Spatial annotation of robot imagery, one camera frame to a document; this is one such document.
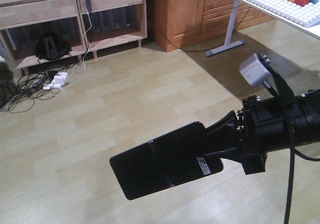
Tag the wooden drawer cabinet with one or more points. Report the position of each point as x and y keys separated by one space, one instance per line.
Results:
x=177 y=24

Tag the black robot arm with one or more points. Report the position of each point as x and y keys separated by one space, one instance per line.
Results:
x=310 y=106

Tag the black bag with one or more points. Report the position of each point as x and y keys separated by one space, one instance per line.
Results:
x=51 y=47

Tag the white building baseplate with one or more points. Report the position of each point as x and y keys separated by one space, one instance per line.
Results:
x=307 y=16

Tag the wooden shelf unit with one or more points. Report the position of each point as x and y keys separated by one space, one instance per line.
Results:
x=87 y=25

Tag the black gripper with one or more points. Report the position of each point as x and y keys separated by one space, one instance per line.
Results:
x=269 y=126

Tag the grey desk leg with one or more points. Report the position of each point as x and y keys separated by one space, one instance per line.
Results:
x=228 y=44

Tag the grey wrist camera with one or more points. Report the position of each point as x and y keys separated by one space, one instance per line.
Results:
x=254 y=71

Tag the white power strip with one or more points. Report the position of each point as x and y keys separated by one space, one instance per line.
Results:
x=58 y=81

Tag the black folding phone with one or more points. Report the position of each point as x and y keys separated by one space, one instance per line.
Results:
x=164 y=162

